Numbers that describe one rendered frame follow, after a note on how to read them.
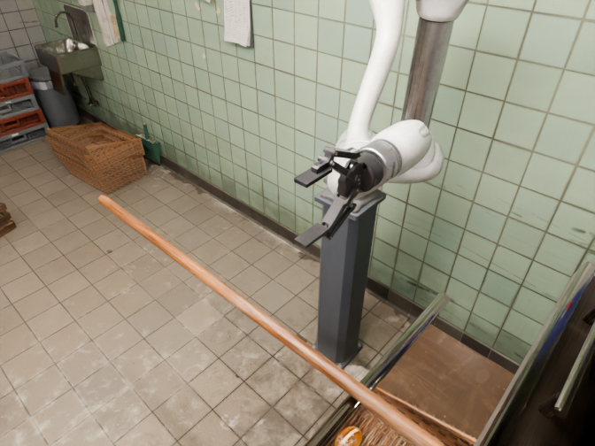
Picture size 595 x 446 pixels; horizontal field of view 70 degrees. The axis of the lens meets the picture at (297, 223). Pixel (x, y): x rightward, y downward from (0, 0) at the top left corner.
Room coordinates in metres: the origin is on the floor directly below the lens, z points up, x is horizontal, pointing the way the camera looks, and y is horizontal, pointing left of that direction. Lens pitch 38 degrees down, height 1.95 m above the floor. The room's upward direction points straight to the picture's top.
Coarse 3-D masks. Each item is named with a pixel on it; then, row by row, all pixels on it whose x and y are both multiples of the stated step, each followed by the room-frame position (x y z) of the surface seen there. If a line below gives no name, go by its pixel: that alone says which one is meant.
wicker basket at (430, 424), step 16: (384, 400) 0.70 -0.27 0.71; (400, 400) 0.66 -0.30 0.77; (352, 416) 0.71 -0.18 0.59; (368, 416) 0.71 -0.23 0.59; (416, 416) 0.63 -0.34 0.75; (432, 416) 0.60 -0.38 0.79; (368, 432) 0.66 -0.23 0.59; (384, 432) 0.66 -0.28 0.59; (432, 432) 0.59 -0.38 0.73; (448, 432) 0.56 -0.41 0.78; (464, 432) 0.55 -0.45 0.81
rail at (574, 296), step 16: (592, 272) 0.52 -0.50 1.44; (576, 288) 0.48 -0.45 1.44; (560, 304) 0.45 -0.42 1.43; (576, 304) 0.45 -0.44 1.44; (560, 320) 0.41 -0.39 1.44; (544, 336) 0.38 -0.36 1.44; (560, 336) 0.39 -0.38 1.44; (544, 352) 0.36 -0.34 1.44; (528, 368) 0.33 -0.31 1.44; (544, 368) 0.33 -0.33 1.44; (528, 384) 0.31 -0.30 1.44; (512, 400) 0.29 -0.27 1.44; (528, 400) 0.29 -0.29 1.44; (496, 416) 0.27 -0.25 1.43; (512, 416) 0.27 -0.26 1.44; (496, 432) 0.25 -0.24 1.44
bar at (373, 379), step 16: (432, 304) 0.68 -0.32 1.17; (416, 320) 0.63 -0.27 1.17; (432, 320) 0.64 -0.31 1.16; (400, 336) 0.59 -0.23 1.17; (416, 336) 0.59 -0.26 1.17; (400, 352) 0.55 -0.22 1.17; (384, 368) 0.51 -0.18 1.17; (368, 384) 0.47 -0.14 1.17; (352, 400) 0.44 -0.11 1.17; (336, 416) 0.40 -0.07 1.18; (320, 432) 0.37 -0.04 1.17; (336, 432) 0.38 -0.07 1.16
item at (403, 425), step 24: (120, 216) 1.00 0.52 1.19; (192, 264) 0.78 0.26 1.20; (216, 288) 0.70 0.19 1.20; (264, 312) 0.63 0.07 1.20; (288, 336) 0.56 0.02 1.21; (312, 360) 0.51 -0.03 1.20; (336, 384) 0.46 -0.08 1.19; (360, 384) 0.45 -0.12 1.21; (384, 408) 0.40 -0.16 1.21; (408, 432) 0.36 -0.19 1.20
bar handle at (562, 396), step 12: (588, 312) 0.44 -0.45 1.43; (588, 336) 0.36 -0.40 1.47; (588, 348) 0.34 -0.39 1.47; (576, 360) 0.33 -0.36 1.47; (588, 360) 0.32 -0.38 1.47; (576, 372) 0.31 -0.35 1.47; (564, 384) 0.29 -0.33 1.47; (576, 384) 0.29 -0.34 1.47; (552, 396) 0.29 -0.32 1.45; (564, 396) 0.27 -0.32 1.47; (540, 408) 0.29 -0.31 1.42; (552, 408) 0.26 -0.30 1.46; (564, 408) 0.26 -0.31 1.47
